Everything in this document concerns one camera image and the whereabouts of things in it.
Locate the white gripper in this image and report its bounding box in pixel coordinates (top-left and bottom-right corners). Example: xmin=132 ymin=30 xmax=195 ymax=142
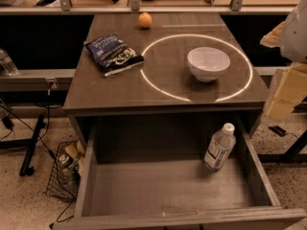
xmin=260 ymin=0 xmax=307 ymax=121

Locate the clear plastic water bottle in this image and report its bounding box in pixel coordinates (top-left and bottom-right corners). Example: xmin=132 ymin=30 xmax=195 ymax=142
xmin=203 ymin=123 xmax=236 ymax=172

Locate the open grey top drawer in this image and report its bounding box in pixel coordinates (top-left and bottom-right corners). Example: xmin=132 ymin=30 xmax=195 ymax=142
xmin=54 ymin=113 xmax=306 ymax=230

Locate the clear bottle at left edge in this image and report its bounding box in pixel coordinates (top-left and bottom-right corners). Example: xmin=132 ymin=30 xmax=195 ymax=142
xmin=0 ymin=48 xmax=19 ymax=77

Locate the black power adapter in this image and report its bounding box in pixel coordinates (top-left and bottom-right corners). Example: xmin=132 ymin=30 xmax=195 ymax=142
xmin=269 ymin=126 xmax=287 ymax=137

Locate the white bowl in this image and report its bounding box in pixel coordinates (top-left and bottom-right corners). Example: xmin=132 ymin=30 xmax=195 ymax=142
xmin=187 ymin=47 xmax=230 ymax=82

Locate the grey wooden cabinet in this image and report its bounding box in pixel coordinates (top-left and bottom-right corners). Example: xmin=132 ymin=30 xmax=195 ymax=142
xmin=63 ymin=12 xmax=269 ymax=143

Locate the orange fruit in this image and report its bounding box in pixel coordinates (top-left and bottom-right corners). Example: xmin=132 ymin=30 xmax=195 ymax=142
xmin=138 ymin=12 xmax=153 ymax=29

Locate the blue chip bag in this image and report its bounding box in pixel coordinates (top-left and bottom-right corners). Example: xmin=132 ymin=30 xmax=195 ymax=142
xmin=84 ymin=34 xmax=144 ymax=77

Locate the metal can in basket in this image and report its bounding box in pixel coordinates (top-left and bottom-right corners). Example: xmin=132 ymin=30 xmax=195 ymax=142
xmin=59 ymin=154 xmax=72 ymax=168

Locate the black table leg stand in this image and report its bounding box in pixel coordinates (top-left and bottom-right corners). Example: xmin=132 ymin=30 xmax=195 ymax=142
xmin=0 ymin=114 xmax=45 ymax=176

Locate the black wire basket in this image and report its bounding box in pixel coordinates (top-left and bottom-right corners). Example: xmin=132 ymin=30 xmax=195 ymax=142
xmin=46 ymin=142 xmax=81 ymax=202

